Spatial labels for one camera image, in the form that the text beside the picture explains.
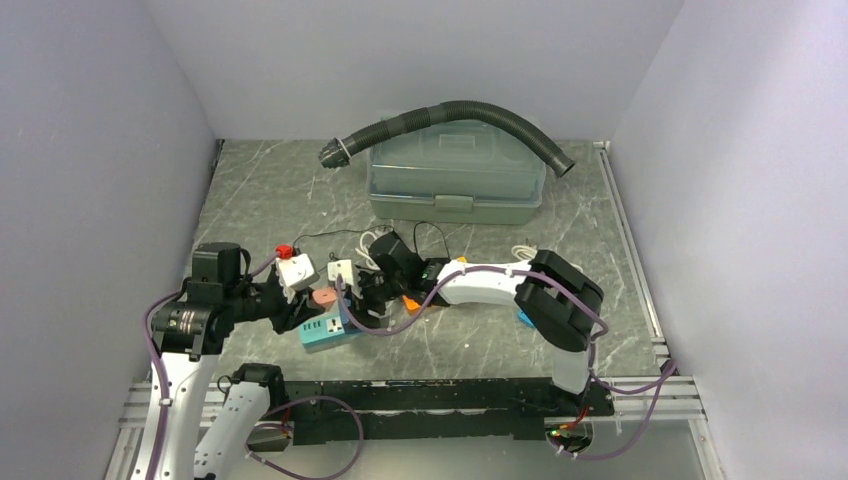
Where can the aluminium rail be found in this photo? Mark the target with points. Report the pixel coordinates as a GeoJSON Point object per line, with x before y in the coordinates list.
{"type": "Point", "coordinates": [528, 397]}

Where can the light blue flat adapter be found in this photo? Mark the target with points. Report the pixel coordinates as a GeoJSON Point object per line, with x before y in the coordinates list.
{"type": "Point", "coordinates": [524, 319]}

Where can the translucent green storage box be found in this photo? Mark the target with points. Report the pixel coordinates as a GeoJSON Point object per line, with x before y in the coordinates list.
{"type": "Point", "coordinates": [458, 172]}

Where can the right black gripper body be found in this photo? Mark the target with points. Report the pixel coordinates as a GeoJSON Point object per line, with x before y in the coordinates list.
{"type": "Point", "coordinates": [379, 289]}

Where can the pink small block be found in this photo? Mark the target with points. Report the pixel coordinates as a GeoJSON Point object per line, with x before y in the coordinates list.
{"type": "Point", "coordinates": [325, 297]}

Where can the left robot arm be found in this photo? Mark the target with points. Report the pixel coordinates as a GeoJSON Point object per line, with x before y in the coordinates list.
{"type": "Point", "coordinates": [186, 334]}

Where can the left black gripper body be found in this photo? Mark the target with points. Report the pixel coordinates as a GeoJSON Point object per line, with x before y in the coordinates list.
{"type": "Point", "coordinates": [267, 300]}

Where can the teal power strip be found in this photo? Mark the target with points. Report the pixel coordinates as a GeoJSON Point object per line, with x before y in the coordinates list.
{"type": "Point", "coordinates": [325, 332]}

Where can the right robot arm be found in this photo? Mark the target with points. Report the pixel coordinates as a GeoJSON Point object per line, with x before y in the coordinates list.
{"type": "Point", "coordinates": [561, 302]}

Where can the orange power strip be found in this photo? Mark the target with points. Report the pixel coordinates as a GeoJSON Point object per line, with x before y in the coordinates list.
{"type": "Point", "coordinates": [412, 305]}

